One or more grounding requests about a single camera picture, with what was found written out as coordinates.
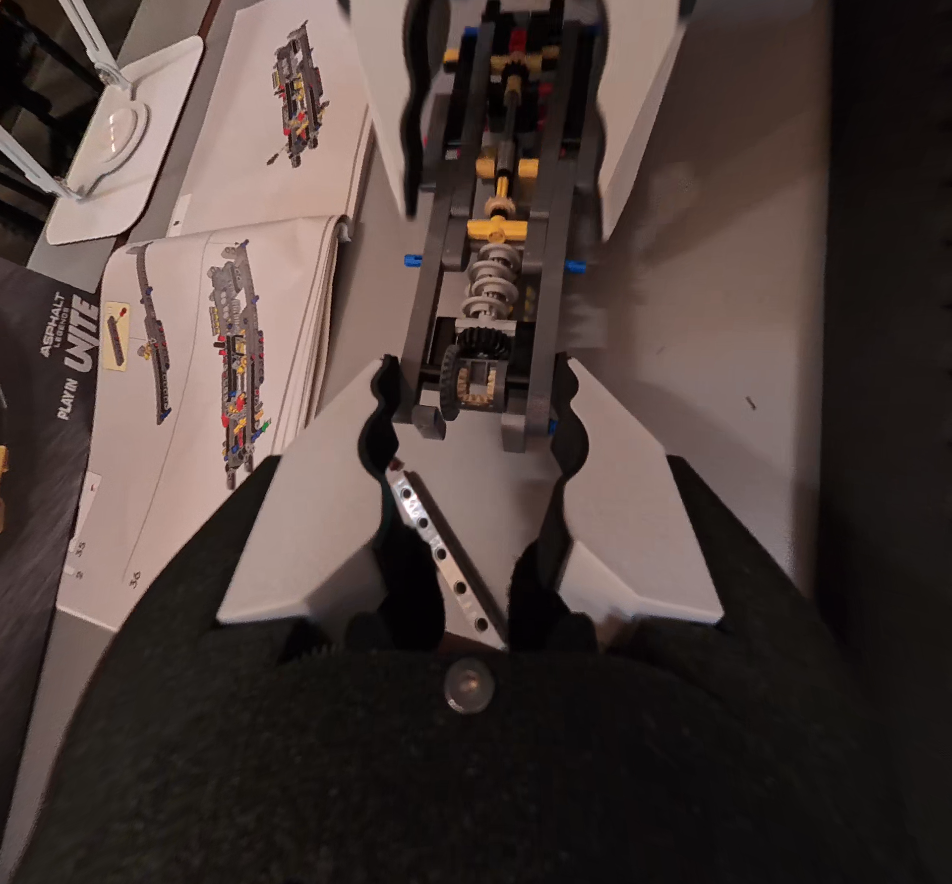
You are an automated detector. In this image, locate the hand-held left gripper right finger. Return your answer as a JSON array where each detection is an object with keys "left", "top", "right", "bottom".
[{"left": 506, "top": 354, "right": 726, "bottom": 648}]

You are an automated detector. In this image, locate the multicoloured lego chassis assembly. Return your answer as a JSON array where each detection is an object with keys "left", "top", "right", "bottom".
[{"left": 390, "top": 0, "right": 605, "bottom": 455}]

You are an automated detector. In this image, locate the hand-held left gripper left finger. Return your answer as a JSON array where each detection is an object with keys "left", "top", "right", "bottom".
[{"left": 216, "top": 354, "right": 447, "bottom": 648}]

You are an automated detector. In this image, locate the black lego set box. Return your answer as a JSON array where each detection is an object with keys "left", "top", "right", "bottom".
[{"left": 0, "top": 257, "right": 103, "bottom": 814}]

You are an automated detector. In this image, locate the lego instruction booklet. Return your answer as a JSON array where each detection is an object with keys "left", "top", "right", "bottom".
[{"left": 56, "top": 0, "right": 374, "bottom": 633}]

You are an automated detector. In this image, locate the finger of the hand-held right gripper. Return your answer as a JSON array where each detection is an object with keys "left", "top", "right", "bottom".
[
  {"left": 344, "top": 0, "right": 441, "bottom": 220},
  {"left": 574, "top": 0, "right": 720, "bottom": 245}
]

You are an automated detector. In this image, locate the light grey lego beam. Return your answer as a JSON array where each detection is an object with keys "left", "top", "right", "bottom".
[{"left": 383, "top": 463, "right": 512, "bottom": 648}]

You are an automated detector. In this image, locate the black perforated panel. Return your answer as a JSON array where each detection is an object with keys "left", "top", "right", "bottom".
[{"left": 824, "top": 0, "right": 952, "bottom": 884}]

